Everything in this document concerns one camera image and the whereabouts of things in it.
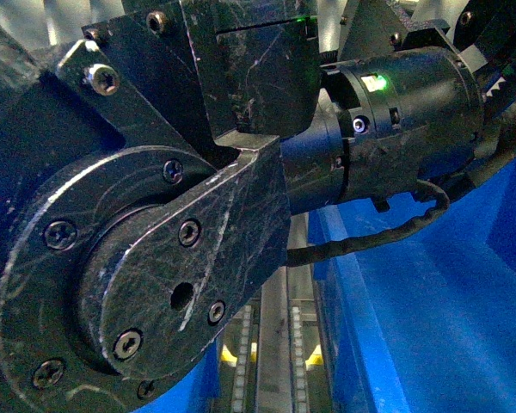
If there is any metal centre rail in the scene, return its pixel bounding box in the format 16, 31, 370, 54
255, 268, 292, 412

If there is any middle blue plastic bin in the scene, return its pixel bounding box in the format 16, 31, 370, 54
314, 159, 516, 412

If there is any left blue plastic bin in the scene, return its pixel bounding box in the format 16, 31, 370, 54
137, 338, 221, 413

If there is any blue plastic bin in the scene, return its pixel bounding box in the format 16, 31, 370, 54
314, 159, 516, 412
137, 338, 221, 413

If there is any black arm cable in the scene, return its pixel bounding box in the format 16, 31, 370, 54
283, 178, 452, 268

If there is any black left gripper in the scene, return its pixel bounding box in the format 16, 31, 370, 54
339, 0, 516, 203

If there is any left roller track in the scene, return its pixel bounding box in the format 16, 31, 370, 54
230, 305, 253, 412

